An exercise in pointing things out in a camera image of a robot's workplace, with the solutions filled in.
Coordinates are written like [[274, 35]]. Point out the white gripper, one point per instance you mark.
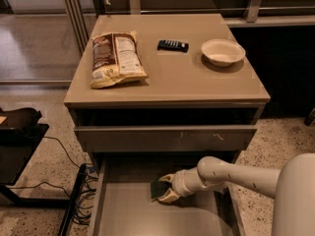
[[179, 184]]

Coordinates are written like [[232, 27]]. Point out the green and yellow sponge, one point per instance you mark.
[[159, 189]]

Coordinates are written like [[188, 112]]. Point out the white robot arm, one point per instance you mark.
[[292, 188]]

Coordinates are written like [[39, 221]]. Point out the grey top drawer front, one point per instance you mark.
[[165, 138]]

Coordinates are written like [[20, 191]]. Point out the open grey middle drawer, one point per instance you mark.
[[123, 204]]

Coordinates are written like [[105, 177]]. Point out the black power strip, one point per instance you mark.
[[72, 201]]

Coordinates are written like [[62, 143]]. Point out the brown and cream snack bag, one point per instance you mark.
[[116, 60]]

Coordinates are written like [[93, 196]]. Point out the black remote control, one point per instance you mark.
[[172, 45]]

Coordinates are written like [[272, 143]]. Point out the white bowl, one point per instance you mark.
[[223, 52]]

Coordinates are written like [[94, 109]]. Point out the black side table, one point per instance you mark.
[[16, 150]]

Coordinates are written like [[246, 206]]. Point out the dark object on side table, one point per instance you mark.
[[20, 119]]

